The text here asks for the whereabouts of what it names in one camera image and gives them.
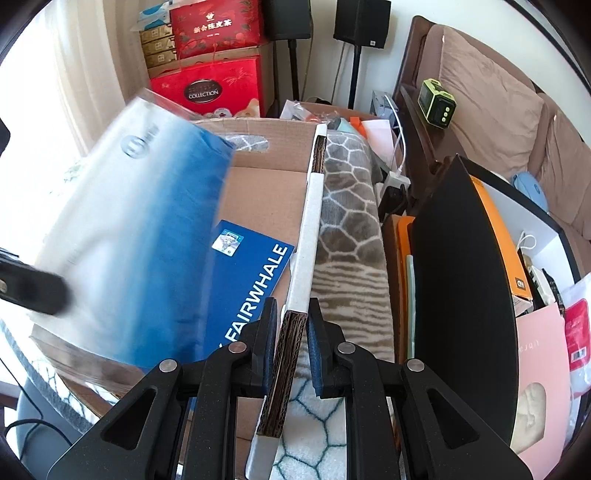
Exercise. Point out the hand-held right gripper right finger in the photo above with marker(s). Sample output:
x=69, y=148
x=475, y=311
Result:
x=316, y=353

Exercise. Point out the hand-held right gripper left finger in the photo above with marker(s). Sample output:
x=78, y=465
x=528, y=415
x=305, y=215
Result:
x=270, y=344

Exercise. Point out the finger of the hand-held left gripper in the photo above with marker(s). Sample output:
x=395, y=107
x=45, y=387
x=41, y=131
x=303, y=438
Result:
x=37, y=286

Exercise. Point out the blue white packet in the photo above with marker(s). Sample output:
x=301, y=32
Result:
x=138, y=230

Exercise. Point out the blue flat box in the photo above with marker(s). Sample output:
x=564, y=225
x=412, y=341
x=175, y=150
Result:
x=249, y=286

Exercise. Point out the grey patterned blanket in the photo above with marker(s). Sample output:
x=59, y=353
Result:
x=351, y=258

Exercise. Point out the orange flat folder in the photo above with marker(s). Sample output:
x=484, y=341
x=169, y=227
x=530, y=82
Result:
x=404, y=286

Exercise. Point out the black curved panel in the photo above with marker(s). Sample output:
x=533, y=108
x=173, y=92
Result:
x=461, y=300

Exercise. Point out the white power strip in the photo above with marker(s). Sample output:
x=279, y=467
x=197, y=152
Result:
x=396, y=179

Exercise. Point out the orange box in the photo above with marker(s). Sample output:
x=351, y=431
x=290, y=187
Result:
x=508, y=249

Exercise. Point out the white paper sheet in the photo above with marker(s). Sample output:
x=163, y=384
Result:
x=381, y=141

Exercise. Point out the white curtain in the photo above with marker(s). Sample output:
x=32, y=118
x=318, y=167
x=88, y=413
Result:
x=92, y=69

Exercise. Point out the cardboard box of clutter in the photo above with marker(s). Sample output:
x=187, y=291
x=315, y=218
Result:
x=314, y=113

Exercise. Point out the tan patterned carton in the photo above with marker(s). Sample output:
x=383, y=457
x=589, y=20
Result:
x=162, y=60
x=159, y=45
x=158, y=31

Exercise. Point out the grey small appliance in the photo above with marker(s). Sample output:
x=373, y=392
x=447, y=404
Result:
x=383, y=102

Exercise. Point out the red white plastic bag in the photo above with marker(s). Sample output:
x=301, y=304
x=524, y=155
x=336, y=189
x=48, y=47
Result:
x=578, y=350

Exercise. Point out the red cookie box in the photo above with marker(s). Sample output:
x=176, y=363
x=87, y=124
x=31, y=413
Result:
x=207, y=87

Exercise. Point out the white open box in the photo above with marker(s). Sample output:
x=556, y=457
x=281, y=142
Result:
x=540, y=217

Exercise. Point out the light blue soft object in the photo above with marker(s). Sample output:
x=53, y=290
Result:
x=531, y=191

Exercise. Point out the green cube device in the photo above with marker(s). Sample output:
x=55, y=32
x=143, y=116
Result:
x=436, y=104

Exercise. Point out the brown sofa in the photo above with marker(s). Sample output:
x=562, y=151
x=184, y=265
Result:
x=568, y=217

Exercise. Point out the white blue tissue pack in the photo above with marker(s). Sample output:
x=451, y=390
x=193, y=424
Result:
x=154, y=11

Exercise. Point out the tan sofa cushion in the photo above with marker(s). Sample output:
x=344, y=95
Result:
x=489, y=101

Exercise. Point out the red Chinese gift box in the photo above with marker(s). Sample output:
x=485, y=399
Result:
x=214, y=27

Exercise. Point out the black speaker on stand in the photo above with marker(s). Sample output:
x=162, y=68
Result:
x=362, y=21
x=286, y=18

